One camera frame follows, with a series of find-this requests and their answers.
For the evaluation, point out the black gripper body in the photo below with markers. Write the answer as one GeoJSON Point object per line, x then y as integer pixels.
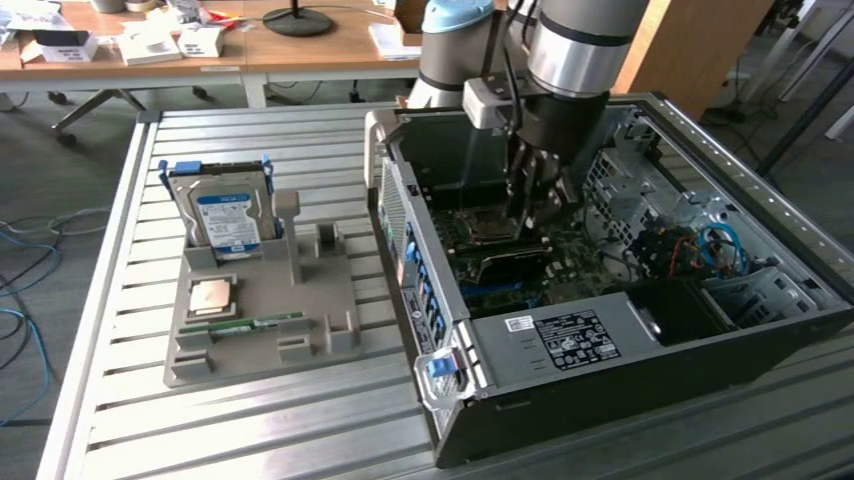
{"type": "Point", "coordinates": [564, 122]}

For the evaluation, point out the black Nvidia graphics card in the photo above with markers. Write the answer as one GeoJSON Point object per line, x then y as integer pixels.
{"type": "Point", "coordinates": [514, 262]}

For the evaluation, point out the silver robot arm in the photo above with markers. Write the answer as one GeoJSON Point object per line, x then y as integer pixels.
{"type": "Point", "coordinates": [574, 50]}

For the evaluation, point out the metal CPU socket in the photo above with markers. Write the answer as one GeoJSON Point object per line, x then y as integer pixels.
{"type": "Point", "coordinates": [481, 230]}

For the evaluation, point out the blue expansion slot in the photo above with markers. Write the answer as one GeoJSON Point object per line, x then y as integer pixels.
{"type": "Point", "coordinates": [494, 289]}

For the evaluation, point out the wooden cabinet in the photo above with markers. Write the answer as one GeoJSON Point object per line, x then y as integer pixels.
{"type": "Point", "coordinates": [708, 50]}

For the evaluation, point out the white booklet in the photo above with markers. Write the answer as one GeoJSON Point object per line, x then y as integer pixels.
{"type": "Point", "coordinates": [394, 45]}

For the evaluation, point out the gray power supply unit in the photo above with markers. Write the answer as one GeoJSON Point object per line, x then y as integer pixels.
{"type": "Point", "coordinates": [521, 350]}

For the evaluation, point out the blue case latch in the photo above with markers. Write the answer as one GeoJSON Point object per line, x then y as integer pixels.
{"type": "Point", "coordinates": [442, 367]}

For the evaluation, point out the gray printed parts rack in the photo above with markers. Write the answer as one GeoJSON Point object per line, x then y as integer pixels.
{"type": "Point", "coordinates": [314, 300]}

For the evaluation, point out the wooden desk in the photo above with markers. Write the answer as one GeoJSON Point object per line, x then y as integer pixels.
{"type": "Point", "coordinates": [100, 70]}
{"type": "Point", "coordinates": [321, 50]}

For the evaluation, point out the open black PC case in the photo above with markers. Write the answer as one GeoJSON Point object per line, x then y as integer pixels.
{"type": "Point", "coordinates": [601, 410]}

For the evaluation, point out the hard disk in blue carrier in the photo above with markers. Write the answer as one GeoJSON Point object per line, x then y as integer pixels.
{"type": "Point", "coordinates": [227, 215]}

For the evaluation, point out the black round lamp base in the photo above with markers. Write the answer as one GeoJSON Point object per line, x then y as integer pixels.
{"type": "Point", "coordinates": [297, 22]}

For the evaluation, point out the green RAM stick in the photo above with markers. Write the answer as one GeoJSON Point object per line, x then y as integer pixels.
{"type": "Point", "coordinates": [234, 326]}

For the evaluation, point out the silver CPU chip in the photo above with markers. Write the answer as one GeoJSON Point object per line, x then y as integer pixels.
{"type": "Point", "coordinates": [210, 296]}

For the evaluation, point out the white box with label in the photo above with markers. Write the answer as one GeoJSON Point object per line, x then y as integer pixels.
{"type": "Point", "coordinates": [207, 40]}

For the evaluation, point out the white box with round insert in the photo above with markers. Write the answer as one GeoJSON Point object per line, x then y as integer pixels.
{"type": "Point", "coordinates": [130, 50]}

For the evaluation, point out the tape roll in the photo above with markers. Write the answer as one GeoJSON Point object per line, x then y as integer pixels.
{"type": "Point", "coordinates": [141, 5]}

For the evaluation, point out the gray cup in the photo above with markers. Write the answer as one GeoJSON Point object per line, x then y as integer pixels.
{"type": "Point", "coordinates": [107, 5]}

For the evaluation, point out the open white box black inside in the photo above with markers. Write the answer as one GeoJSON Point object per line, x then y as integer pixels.
{"type": "Point", "coordinates": [67, 52]}

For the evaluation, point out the loose white papers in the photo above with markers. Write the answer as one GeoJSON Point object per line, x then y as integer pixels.
{"type": "Point", "coordinates": [34, 20]}

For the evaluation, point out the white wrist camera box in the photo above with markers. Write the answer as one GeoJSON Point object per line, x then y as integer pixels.
{"type": "Point", "coordinates": [483, 102]}

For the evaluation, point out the dark metal frame bar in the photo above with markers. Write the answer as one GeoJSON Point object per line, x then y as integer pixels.
{"type": "Point", "coordinates": [804, 97]}

